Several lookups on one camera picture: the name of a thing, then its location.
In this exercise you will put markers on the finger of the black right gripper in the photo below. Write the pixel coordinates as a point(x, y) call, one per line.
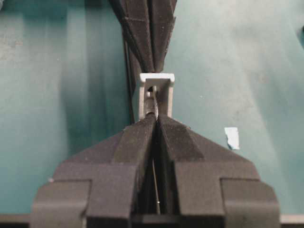
point(162, 20)
point(133, 16)

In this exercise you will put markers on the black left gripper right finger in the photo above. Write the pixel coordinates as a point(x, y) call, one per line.
point(213, 186)

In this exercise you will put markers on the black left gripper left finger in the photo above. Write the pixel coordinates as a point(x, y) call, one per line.
point(98, 187)

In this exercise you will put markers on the silver metal bracket fitting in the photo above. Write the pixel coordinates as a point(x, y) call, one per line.
point(153, 94)

